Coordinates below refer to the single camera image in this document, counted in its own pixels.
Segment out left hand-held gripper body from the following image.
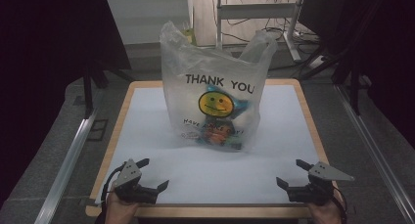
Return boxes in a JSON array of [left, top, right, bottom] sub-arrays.
[[112, 158, 159, 205]]

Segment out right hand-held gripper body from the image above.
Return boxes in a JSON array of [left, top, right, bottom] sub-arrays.
[[286, 160, 355, 206]]

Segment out blue potato chips bag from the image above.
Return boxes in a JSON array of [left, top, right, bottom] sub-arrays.
[[195, 84, 251, 151]]

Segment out clear smiley-face plastic bag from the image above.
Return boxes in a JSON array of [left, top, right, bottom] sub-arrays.
[[159, 20, 278, 153]]

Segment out person's right hand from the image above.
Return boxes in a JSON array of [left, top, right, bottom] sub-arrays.
[[306, 188, 345, 224]]

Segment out person's left hand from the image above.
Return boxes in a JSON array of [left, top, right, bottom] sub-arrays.
[[105, 188, 141, 224]]

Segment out wooden framed white board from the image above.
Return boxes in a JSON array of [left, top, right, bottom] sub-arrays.
[[95, 84, 335, 207]]

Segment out black floor plate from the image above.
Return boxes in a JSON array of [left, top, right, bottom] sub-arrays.
[[86, 118, 109, 142]]

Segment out black metal stand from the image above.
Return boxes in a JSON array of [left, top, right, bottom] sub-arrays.
[[81, 62, 111, 120]]

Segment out white power strip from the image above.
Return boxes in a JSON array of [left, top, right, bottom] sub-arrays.
[[308, 55, 328, 70]]

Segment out dark curtain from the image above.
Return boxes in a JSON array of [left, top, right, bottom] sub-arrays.
[[0, 0, 132, 207], [298, 0, 415, 149]]

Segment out yellow-green bottle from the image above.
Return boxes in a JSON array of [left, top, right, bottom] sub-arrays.
[[182, 20, 199, 48]]

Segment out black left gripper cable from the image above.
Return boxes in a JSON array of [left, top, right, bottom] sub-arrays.
[[94, 163, 126, 224]]

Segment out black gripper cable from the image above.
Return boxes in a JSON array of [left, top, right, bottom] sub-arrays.
[[94, 163, 126, 224], [333, 187, 349, 224]]

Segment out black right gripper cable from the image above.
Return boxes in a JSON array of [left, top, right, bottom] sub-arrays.
[[333, 187, 349, 224]]

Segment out aluminium floor rail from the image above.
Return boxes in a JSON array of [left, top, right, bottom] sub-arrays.
[[33, 111, 99, 224], [335, 84, 415, 224]]

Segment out black floor cables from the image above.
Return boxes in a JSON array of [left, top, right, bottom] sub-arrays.
[[221, 0, 322, 56]]

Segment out white metal desk frame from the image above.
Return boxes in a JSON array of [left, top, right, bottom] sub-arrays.
[[214, 0, 302, 65]]

